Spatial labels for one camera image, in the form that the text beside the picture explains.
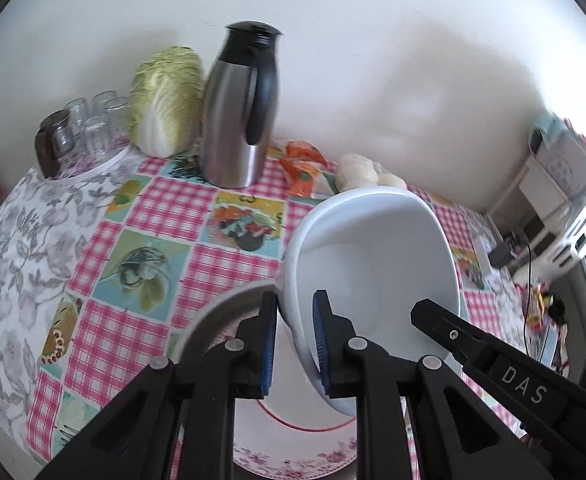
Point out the white plastic chair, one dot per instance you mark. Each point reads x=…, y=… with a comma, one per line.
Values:
x=556, y=250

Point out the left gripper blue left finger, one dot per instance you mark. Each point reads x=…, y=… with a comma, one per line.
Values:
x=176, y=420

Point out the colourful candy packet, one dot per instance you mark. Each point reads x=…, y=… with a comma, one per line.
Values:
x=537, y=309

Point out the white bowl with red rim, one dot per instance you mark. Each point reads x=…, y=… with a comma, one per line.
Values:
x=376, y=252

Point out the black power adapter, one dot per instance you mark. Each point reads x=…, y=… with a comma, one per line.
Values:
x=504, y=252

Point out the white round glass tray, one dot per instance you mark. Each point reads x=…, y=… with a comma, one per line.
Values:
x=77, y=166

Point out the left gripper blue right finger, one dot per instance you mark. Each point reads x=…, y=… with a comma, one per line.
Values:
x=415, y=419

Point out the stainless steel thermos jug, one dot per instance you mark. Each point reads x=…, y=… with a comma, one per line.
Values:
x=240, y=100

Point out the brown glass jar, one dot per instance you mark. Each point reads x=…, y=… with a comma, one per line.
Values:
x=53, y=141

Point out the bag of white buns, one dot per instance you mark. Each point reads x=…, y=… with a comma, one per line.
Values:
x=357, y=171

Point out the pink floral plate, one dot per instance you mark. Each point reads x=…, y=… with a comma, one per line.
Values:
x=309, y=445

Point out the metal round tray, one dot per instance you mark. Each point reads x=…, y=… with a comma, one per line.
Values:
x=218, y=321

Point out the napa cabbage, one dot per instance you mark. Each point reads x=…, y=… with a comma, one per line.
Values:
x=165, y=102

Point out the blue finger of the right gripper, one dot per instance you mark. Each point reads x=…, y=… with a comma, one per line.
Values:
x=551, y=408

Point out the white shelf unit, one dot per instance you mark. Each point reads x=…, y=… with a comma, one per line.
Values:
x=553, y=177

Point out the pink checkered tablecloth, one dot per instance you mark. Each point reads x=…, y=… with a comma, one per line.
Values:
x=167, y=245

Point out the grey floral tablecloth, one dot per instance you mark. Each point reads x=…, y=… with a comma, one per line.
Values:
x=44, y=227

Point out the white power strip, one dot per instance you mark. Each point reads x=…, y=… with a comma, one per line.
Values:
x=482, y=250

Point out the clear drinking glass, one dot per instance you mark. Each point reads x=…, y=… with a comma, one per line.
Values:
x=115, y=108
x=78, y=113
x=96, y=133

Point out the orange snack packet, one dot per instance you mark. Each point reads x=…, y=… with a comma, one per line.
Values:
x=308, y=174

